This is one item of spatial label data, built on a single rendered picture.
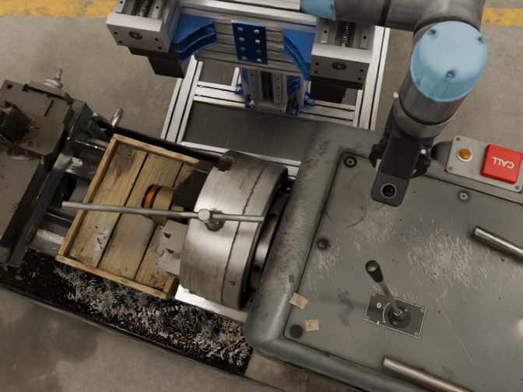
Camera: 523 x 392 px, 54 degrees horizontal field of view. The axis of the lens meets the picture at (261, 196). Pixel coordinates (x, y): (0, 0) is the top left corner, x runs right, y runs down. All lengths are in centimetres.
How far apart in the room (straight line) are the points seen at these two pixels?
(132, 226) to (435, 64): 94
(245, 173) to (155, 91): 159
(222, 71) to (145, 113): 44
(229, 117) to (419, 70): 162
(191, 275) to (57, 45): 200
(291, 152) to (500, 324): 133
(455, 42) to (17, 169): 110
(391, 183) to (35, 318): 187
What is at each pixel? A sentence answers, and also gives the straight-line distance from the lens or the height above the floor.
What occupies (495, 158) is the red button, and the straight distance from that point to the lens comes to 100.
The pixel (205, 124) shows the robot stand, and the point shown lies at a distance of 217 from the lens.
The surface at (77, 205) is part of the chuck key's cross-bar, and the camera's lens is 91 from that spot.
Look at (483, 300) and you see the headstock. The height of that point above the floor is 125.
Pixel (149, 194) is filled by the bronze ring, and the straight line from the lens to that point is 111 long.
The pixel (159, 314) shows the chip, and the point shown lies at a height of 58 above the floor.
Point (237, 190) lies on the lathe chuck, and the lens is 96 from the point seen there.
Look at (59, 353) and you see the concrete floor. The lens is 233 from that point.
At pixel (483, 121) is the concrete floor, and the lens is 253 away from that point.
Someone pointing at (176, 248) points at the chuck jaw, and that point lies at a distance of 108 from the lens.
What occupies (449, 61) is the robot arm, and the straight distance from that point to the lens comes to 59.
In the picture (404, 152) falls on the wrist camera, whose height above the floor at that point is 146.
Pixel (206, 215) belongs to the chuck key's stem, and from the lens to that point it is 86.
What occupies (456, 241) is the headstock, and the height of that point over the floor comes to 126.
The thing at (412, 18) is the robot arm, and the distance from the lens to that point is 67.
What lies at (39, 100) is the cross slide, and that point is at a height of 97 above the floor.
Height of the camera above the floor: 213
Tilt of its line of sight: 72 degrees down
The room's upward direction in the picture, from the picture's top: 9 degrees counter-clockwise
